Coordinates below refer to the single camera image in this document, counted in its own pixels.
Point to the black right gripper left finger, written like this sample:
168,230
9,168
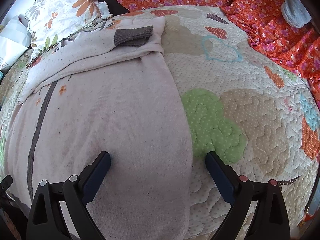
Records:
46,220

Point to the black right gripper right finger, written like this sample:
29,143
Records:
270,219

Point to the pink sweater with grey trim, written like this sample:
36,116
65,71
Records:
108,90

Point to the quilted patchwork bedspread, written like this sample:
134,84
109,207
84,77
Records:
258,117

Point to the white paper bag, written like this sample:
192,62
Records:
15,40

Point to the grey folded cloth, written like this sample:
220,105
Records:
295,14

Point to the white floral pillow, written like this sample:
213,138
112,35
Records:
49,21

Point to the red floral blanket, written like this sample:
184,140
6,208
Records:
295,49

